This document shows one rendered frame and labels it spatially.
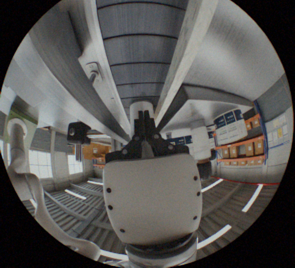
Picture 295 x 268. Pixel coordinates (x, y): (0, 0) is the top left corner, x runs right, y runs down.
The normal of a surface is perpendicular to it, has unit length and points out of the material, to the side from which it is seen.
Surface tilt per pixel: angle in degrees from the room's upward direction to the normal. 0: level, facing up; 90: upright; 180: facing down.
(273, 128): 90
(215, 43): 0
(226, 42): 0
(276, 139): 87
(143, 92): 0
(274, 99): 90
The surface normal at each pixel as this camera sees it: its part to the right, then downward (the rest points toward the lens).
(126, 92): 0.10, 0.94
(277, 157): -1.00, 0.08
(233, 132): -0.79, -0.13
